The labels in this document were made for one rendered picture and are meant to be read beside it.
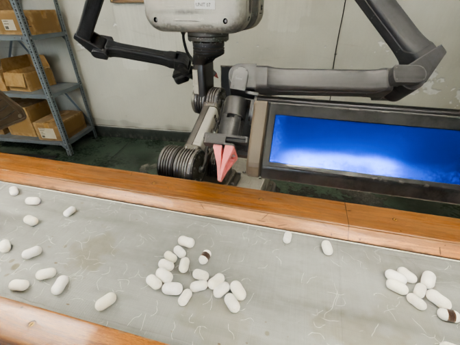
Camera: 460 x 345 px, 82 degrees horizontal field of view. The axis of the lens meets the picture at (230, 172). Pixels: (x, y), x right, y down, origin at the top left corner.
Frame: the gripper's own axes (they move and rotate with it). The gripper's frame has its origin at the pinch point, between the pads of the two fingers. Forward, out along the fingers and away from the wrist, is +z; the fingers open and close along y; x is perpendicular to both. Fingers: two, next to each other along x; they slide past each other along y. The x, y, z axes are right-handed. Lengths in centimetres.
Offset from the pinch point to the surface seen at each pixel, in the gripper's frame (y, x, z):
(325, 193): 44, 145, -40
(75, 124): -188, 144, -72
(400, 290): 36.8, 0.9, 15.7
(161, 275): -5.9, -4.6, 21.7
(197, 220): -5.6, 8.3, 9.2
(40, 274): -28.2, -7.8, 26.0
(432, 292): 41.8, 0.8, 14.9
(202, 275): 1.5, -3.1, 20.2
